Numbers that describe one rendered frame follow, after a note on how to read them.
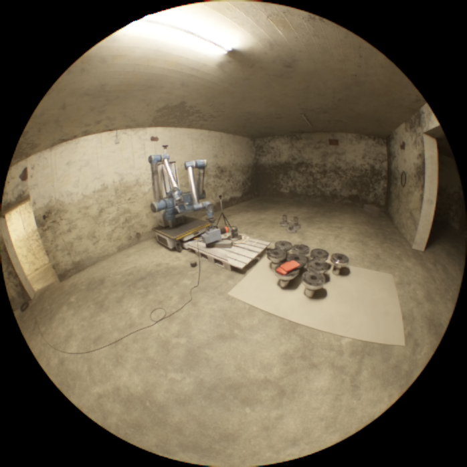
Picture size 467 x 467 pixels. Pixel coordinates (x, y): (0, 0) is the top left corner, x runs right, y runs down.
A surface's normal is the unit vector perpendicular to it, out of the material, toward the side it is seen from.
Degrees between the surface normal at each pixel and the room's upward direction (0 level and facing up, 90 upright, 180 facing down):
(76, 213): 90
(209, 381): 0
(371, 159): 90
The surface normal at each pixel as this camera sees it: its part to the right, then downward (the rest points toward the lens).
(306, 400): -0.10, -0.92
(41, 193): 0.77, 0.18
